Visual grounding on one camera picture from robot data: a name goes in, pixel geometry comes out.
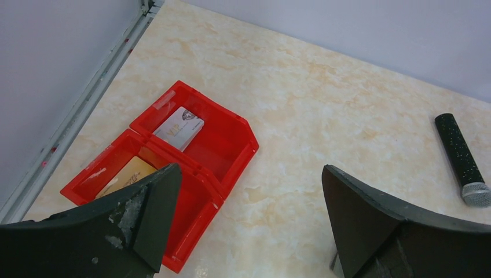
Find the gold card in bin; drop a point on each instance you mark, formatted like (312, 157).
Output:
(133, 171)

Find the black microphone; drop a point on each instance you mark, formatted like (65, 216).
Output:
(474, 191)

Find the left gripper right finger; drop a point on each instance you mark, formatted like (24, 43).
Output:
(379, 235)

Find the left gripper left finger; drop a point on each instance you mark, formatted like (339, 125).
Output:
(123, 234)

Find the aluminium frame post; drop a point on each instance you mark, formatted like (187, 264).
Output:
(20, 199)

